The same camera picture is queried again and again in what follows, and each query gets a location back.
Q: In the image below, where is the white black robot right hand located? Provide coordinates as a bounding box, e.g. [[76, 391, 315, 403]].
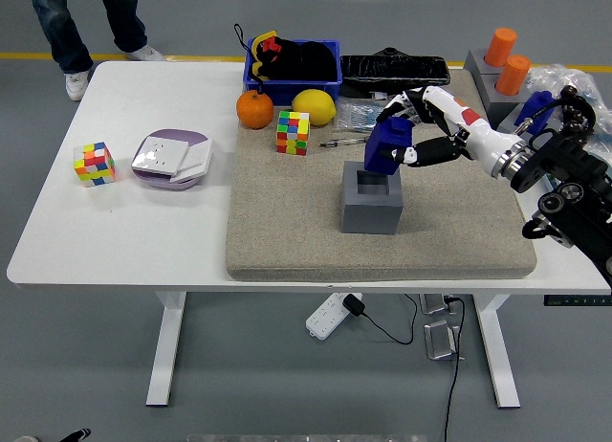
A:
[[375, 85, 517, 176]]

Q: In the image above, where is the blue square seal stamp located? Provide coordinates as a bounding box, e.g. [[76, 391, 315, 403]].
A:
[[362, 116, 415, 175], [514, 90, 556, 135]]

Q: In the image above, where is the grey seal holder block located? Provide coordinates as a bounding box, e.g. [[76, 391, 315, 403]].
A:
[[462, 48, 508, 79], [339, 160, 404, 236], [495, 101, 533, 138], [472, 70, 533, 125]]

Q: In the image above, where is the orange cylinder seal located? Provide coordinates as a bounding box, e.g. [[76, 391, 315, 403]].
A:
[[494, 55, 532, 97], [484, 27, 518, 68]]

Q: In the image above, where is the crumpled clear plastic bag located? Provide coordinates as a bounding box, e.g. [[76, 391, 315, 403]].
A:
[[525, 62, 612, 151]]

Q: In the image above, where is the black plastic-wrapped bar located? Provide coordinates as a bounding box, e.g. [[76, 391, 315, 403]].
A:
[[339, 46, 451, 98]]

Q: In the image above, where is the white table leg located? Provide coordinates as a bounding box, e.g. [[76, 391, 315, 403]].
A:
[[472, 294, 521, 409], [145, 292, 187, 408]]

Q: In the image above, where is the clear bag of resistors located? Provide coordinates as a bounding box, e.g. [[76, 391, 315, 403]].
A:
[[333, 97, 391, 136]]

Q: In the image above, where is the clear ballpoint pen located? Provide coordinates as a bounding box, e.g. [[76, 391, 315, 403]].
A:
[[318, 134, 372, 149]]

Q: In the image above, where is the yellow lemon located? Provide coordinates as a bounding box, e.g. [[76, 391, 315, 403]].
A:
[[291, 88, 337, 126]]

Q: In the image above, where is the colourful puzzle cube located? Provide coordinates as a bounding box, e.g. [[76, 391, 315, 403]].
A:
[[275, 109, 312, 157], [73, 141, 118, 188]]

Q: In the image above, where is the black table control panel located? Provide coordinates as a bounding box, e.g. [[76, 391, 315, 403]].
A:
[[543, 295, 612, 308]]

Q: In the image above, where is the blue plastic bin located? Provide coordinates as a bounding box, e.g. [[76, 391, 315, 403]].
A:
[[242, 38, 343, 103]]

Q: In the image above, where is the grey-brown padded mat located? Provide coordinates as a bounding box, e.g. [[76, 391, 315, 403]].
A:
[[224, 68, 537, 283]]

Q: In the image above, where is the black plug adapter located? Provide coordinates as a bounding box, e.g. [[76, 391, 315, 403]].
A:
[[342, 293, 367, 318]]

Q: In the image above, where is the orange fruit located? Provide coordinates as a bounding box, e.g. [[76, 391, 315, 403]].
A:
[[235, 89, 275, 130]]

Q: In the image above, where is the white power strip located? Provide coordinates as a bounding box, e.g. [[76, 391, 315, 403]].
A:
[[305, 292, 363, 342]]

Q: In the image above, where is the person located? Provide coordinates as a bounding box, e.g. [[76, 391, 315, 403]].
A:
[[23, 0, 166, 102]]

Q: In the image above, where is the clear metal bracket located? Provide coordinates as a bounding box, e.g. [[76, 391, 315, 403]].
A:
[[423, 319, 463, 363], [419, 293, 458, 316]]

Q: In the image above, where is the thin black adapter cable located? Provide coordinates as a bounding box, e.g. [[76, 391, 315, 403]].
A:
[[361, 293, 418, 346]]

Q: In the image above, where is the black strap cord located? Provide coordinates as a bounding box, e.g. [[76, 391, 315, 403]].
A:
[[232, 23, 267, 97]]

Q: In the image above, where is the black power cable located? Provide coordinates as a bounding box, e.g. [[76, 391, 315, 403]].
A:
[[442, 294, 468, 442]]

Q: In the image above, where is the white switch panel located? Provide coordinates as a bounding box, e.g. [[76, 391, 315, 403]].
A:
[[169, 138, 214, 184]]

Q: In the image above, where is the white wall socket panel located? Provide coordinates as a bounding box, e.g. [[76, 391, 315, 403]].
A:
[[131, 135, 190, 178]]

